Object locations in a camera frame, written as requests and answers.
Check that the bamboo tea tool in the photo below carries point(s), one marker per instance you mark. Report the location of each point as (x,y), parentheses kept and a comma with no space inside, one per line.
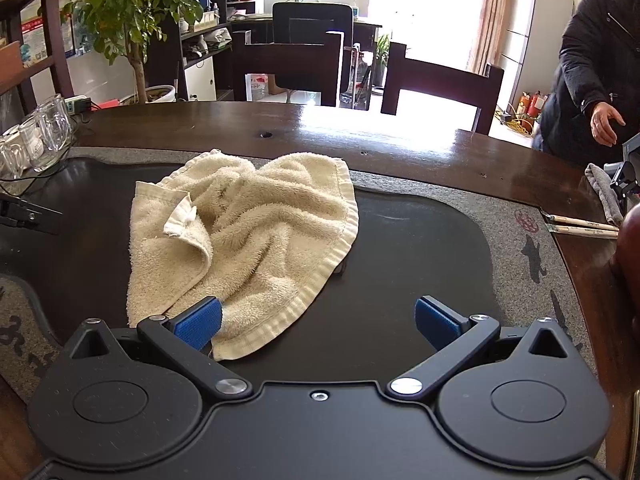
(580,220)
(585,231)

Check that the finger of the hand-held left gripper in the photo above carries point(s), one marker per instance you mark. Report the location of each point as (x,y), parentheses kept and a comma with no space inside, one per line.
(25,212)

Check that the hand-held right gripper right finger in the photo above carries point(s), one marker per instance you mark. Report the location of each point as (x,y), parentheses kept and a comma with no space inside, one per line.
(440,322)

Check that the large water bottle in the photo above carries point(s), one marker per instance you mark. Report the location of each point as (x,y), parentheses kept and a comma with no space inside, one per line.
(361,80)

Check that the small potted plant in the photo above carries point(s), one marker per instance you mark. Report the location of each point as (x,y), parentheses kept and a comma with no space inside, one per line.
(382,52)

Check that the white plant pot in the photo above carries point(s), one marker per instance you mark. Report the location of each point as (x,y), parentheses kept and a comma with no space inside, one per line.
(160,95)

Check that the cream terry towel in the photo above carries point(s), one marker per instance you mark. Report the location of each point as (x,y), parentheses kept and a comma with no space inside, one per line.
(260,220)

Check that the dark office desk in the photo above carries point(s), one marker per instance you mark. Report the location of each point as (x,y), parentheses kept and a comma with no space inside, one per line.
(222,75)

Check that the white refrigerator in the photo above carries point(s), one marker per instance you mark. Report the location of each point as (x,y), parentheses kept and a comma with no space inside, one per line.
(535,35)

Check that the dark wooden shelf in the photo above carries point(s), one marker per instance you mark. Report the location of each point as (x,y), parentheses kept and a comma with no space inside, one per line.
(50,20)

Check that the red white plastic bag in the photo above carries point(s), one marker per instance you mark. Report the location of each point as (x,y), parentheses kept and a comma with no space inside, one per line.
(260,87)

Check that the dark wooden dining chair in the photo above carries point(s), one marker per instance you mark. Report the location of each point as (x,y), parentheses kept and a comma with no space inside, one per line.
(285,60)
(440,85)

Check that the grey cloth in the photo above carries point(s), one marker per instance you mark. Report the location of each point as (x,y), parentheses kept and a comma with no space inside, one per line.
(602,190)

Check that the dark brown rounded object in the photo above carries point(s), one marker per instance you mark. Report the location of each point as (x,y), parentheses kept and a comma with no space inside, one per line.
(630,260)

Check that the white cabinet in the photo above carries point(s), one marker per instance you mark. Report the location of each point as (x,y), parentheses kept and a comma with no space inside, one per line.
(200,80)

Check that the beige curtain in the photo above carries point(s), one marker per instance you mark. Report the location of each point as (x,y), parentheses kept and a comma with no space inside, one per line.
(492,10)

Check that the clear glass mug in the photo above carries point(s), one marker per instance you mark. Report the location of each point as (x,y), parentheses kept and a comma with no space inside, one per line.
(56,115)
(42,145)
(10,155)

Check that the colourful printed poster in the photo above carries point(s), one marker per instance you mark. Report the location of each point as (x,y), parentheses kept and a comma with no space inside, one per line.
(32,40)

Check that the red fire extinguisher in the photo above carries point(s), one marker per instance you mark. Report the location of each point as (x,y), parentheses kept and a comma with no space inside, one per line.
(537,105)
(523,105)

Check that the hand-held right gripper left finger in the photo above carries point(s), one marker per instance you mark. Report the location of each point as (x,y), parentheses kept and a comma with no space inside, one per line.
(200,322)

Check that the grey black device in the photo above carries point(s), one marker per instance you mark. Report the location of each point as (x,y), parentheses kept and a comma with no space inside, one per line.
(625,175)

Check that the black office chair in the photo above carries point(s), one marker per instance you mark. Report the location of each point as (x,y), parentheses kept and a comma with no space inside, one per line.
(310,12)

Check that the white power strip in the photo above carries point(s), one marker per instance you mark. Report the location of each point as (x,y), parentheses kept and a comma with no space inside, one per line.
(77,105)

